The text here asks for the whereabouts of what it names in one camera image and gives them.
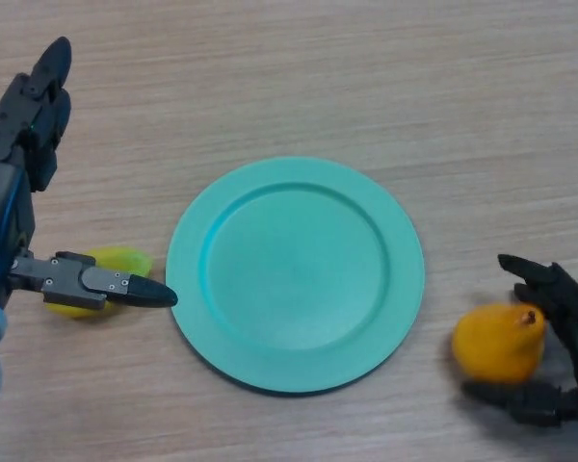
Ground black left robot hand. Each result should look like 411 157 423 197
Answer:
0 37 179 310

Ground yellow orange pear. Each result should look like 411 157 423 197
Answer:
451 302 546 385

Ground teal green round plate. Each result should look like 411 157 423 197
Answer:
166 156 426 397

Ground yellow green starfruit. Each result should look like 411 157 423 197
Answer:
42 245 154 320

